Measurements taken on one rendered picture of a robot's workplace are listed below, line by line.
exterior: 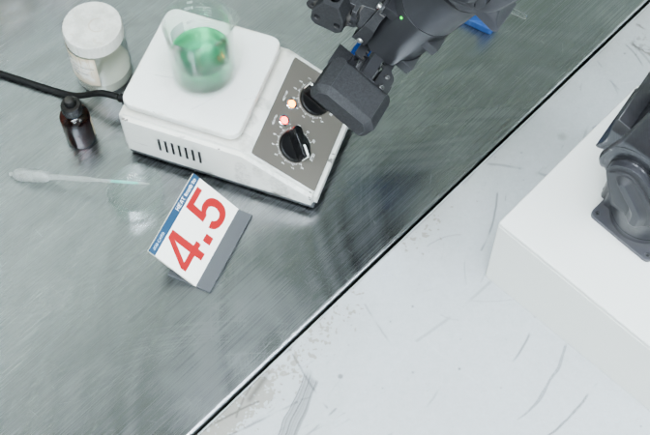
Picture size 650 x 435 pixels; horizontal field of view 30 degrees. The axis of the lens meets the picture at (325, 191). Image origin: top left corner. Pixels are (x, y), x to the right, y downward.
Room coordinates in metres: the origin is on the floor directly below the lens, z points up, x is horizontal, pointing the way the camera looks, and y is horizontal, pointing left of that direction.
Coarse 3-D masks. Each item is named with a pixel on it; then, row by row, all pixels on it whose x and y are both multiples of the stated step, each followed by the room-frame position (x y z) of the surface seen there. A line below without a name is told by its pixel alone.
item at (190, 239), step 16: (192, 192) 0.56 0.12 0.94; (208, 192) 0.57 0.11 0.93; (192, 208) 0.55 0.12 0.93; (208, 208) 0.55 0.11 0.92; (224, 208) 0.56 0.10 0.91; (176, 224) 0.53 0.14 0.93; (192, 224) 0.53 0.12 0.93; (208, 224) 0.54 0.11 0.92; (176, 240) 0.52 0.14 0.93; (192, 240) 0.52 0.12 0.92; (208, 240) 0.52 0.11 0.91; (176, 256) 0.50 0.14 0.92; (192, 256) 0.51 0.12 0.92; (192, 272) 0.49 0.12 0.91
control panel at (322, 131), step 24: (288, 72) 0.68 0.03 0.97; (312, 72) 0.69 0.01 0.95; (288, 96) 0.65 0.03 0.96; (288, 120) 0.63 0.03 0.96; (312, 120) 0.64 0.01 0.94; (336, 120) 0.64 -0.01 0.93; (264, 144) 0.60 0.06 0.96; (312, 144) 0.61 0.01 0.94; (288, 168) 0.58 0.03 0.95; (312, 168) 0.59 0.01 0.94
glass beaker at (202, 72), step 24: (192, 0) 0.69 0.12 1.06; (216, 0) 0.69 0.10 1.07; (168, 24) 0.67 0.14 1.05; (192, 24) 0.69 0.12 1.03; (216, 24) 0.69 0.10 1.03; (168, 48) 0.65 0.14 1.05; (216, 48) 0.64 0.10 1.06; (192, 72) 0.63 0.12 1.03; (216, 72) 0.64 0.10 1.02; (192, 96) 0.64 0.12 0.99
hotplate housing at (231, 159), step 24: (120, 96) 0.67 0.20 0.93; (264, 96) 0.65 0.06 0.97; (120, 120) 0.63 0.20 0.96; (144, 120) 0.62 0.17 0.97; (264, 120) 0.62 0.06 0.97; (144, 144) 0.62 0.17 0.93; (168, 144) 0.61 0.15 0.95; (192, 144) 0.60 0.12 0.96; (216, 144) 0.60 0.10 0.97; (240, 144) 0.59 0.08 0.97; (336, 144) 0.62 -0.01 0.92; (192, 168) 0.61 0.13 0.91; (216, 168) 0.59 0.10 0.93; (240, 168) 0.58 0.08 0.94; (264, 168) 0.58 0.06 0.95; (288, 192) 0.57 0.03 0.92; (312, 192) 0.56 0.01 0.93
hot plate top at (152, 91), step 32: (160, 32) 0.71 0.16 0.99; (256, 32) 0.71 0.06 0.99; (160, 64) 0.67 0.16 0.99; (256, 64) 0.67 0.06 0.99; (128, 96) 0.64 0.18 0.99; (160, 96) 0.64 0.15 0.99; (224, 96) 0.64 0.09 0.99; (256, 96) 0.64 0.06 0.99; (192, 128) 0.61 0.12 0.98; (224, 128) 0.60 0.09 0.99
